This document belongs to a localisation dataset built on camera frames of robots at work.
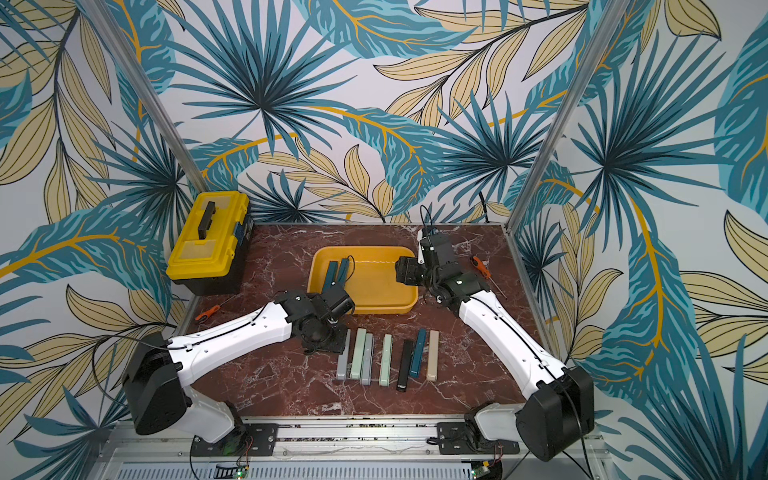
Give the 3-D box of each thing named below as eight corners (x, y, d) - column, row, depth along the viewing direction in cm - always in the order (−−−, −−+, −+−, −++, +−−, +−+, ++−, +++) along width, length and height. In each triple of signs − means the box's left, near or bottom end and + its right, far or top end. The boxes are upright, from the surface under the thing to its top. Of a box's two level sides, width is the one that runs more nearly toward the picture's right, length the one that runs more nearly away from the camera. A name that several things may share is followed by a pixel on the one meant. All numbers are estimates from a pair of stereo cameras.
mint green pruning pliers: (378, 385, 83) (378, 383, 81) (384, 336, 92) (384, 333, 90) (389, 387, 83) (389, 384, 81) (393, 337, 92) (394, 334, 90)
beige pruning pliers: (426, 380, 85) (427, 376, 82) (428, 334, 94) (430, 329, 91) (435, 382, 85) (437, 378, 82) (437, 335, 93) (439, 331, 91)
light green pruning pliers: (350, 379, 84) (350, 376, 82) (357, 331, 93) (356, 327, 91) (360, 379, 84) (360, 376, 82) (366, 332, 93) (365, 328, 91)
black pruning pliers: (395, 391, 83) (395, 387, 80) (403, 343, 92) (403, 338, 89) (406, 393, 83) (407, 390, 80) (413, 345, 91) (414, 340, 88)
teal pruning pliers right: (409, 376, 86) (409, 372, 83) (418, 332, 94) (419, 327, 91) (417, 378, 85) (418, 374, 83) (426, 334, 94) (427, 329, 91)
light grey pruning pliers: (360, 385, 83) (360, 383, 81) (363, 336, 92) (362, 333, 90) (372, 385, 83) (372, 383, 81) (373, 336, 92) (373, 333, 90)
